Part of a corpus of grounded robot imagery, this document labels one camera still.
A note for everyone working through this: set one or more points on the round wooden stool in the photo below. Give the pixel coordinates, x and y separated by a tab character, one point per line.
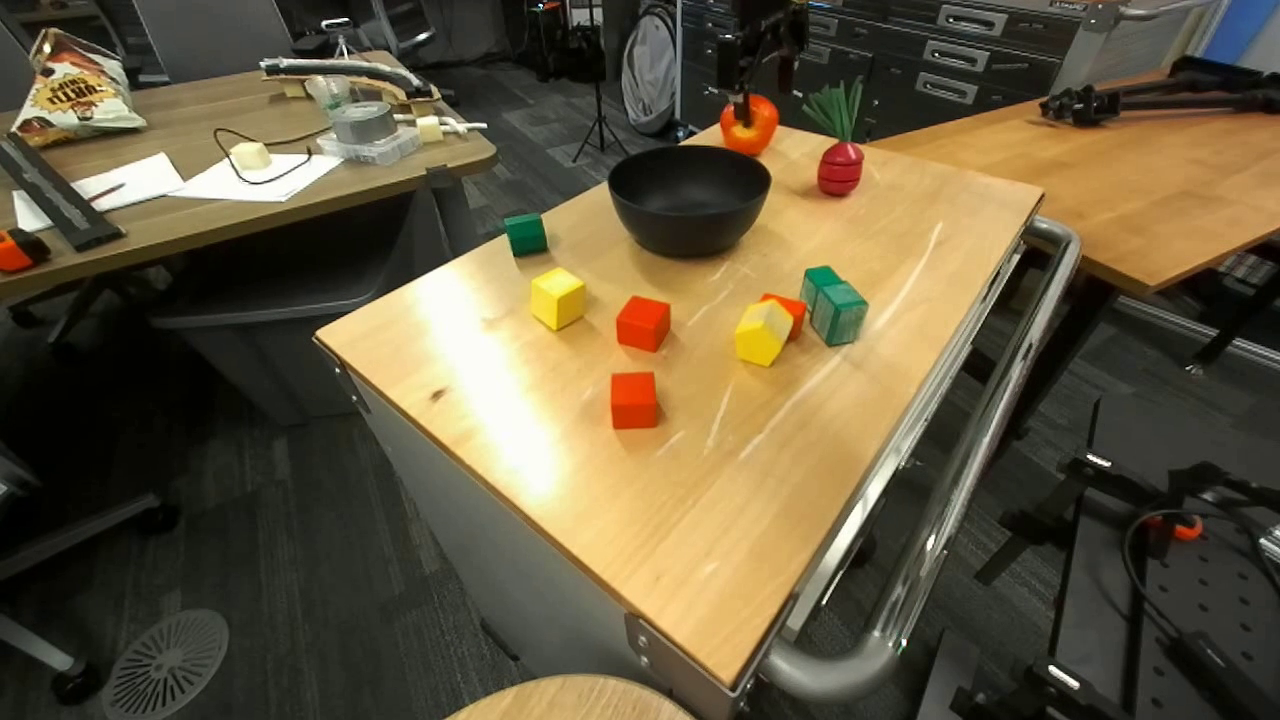
572	696

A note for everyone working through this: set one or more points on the grey tape roll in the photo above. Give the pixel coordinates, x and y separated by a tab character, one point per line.
363	121

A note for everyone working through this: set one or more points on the chrome cart handle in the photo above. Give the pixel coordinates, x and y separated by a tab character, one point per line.
889	629

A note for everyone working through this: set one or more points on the snack chip bag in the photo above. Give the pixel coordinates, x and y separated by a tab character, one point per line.
78	86

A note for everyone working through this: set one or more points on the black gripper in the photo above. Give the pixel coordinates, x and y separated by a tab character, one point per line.
757	27

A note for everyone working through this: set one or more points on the white metal cart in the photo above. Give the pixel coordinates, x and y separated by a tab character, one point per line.
671	554

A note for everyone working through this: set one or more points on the wooden office desk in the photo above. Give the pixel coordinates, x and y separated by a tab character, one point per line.
182	121

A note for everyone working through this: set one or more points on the small green block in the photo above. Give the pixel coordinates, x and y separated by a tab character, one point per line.
526	234

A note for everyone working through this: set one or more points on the dark drawer cabinet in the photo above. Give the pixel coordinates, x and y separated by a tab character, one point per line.
926	61

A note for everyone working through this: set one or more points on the white paper sheets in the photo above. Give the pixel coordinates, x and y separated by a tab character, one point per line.
277	182

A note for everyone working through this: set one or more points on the black bowl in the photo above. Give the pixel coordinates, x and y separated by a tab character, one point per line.
690	202

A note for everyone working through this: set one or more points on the wooden side table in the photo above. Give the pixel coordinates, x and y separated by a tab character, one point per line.
1155	195

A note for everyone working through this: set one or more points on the orange red toy apple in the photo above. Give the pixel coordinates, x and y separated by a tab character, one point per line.
751	129

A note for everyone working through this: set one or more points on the yellow cube block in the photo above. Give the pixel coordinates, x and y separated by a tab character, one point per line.
557	298

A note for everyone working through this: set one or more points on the red toy radish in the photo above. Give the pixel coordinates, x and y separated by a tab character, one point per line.
837	113

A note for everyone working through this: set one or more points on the yellow block by orange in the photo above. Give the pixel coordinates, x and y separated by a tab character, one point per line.
761	335

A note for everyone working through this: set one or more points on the green double block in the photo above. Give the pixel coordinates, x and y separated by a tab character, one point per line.
832	307

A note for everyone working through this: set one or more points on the red cube block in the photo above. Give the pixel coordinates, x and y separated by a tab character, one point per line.
640	321
635	403

